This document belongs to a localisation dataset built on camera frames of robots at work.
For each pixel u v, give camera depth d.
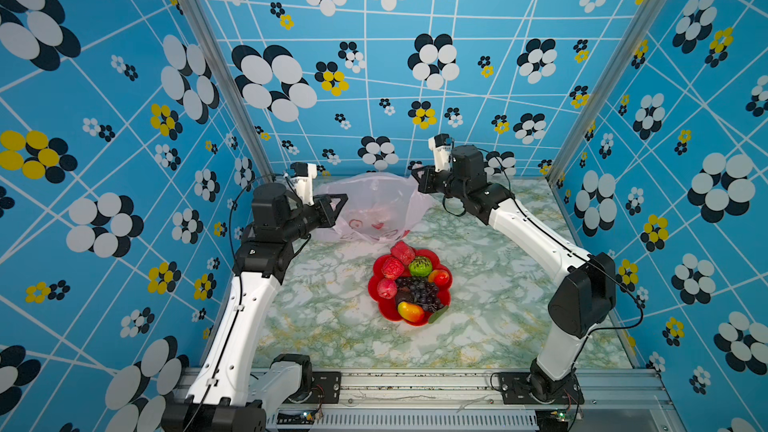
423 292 0.84
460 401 0.73
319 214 0.60
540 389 0.64
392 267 0.89
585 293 0.45
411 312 0.79
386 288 0.84
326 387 0.74
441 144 0.70
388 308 0.82
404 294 0.85
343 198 0.68
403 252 0.89
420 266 0.88
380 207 1.05
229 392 0.38
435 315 0.81
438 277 0.86
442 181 0.69
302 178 0.60
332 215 0.65
